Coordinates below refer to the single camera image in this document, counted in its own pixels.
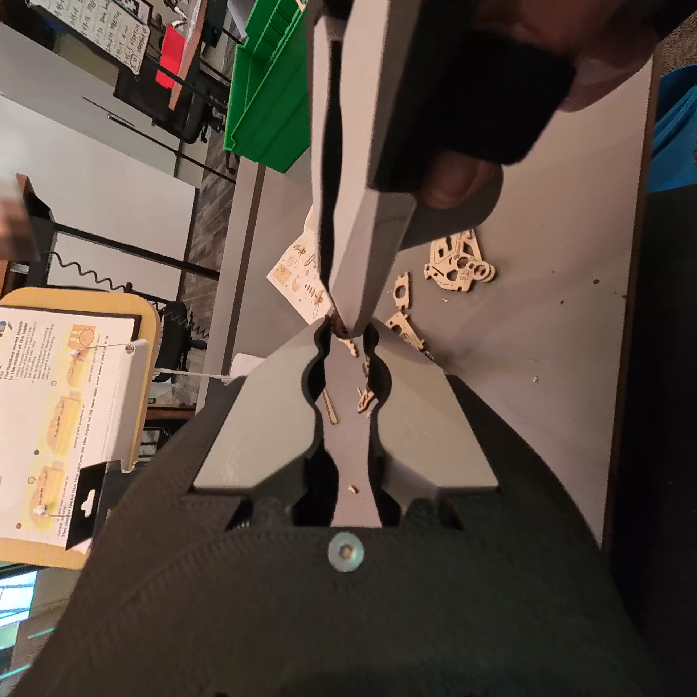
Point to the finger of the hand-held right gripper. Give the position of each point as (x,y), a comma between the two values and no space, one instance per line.
(375,109)
(321,109)

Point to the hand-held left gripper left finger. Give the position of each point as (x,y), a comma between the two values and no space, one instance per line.
(256,430)

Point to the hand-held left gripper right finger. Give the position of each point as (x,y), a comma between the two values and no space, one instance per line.
(435,435)

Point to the tiny pale wooden part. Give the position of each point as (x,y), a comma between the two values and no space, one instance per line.
(348,346)
(364,403)

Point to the small wooden link part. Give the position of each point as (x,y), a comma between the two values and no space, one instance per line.
(402,298)

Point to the pale wooden parts sheet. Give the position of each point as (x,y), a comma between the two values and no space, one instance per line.
(438,272)

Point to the person's right hand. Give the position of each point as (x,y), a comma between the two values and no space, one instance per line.
(463,185)

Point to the stacked green plastic bins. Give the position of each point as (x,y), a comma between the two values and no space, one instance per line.
(272,81)

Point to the wooden toothpick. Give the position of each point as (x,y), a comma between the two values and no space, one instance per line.
(330,407)

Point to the red plastic bin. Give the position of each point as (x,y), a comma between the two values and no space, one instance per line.
(171,54)

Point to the open instruction booklet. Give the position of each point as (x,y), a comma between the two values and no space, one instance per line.
(288,272)

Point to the white printed instruction page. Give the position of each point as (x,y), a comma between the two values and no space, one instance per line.
(54,408)

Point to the blue cloth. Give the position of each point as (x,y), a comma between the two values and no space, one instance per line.
(678,125)

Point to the wooden book stand white base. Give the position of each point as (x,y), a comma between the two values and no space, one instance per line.
(81,298)

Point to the handwritten whiteboard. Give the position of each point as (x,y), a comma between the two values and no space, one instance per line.
(109,32)

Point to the slotted wooden bracket part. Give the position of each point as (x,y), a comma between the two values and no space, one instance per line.
(405,329)

